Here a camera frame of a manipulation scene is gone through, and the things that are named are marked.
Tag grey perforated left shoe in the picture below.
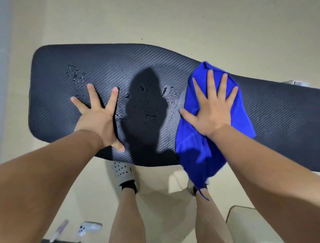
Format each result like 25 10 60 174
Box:
111 161 137 187

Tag person's right leg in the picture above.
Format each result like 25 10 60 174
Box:
195 188 234 243

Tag person's left hand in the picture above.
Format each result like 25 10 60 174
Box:
70 84 125 153

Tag white and purple spray bottle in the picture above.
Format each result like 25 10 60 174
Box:
49 219 69 243

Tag blue microfibre cloth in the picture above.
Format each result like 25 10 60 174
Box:
175 61 257 201

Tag person's left leg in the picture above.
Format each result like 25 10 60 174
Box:
108 186 147 243

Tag white flat box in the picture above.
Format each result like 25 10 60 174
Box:
226 205 285 243

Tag white game controller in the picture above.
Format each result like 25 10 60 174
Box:
77 221 103 237

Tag person's leg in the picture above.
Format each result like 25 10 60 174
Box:
195 188 234 243
108 186 147 243

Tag person's right hand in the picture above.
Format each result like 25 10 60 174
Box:
179 70 239 137

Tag black left sock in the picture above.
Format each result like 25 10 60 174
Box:
121 180 138 194

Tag person's left forearm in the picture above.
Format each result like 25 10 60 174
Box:
0 129 113 243

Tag grey right shoe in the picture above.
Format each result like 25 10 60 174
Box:
187 177 209 197

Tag person's right forearm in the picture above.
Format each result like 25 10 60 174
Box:
207 124 320 243

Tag dark grey ribbed exercise mat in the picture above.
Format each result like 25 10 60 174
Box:
28 44 320 173

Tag small white box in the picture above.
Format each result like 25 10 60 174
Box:
282 80 311 87

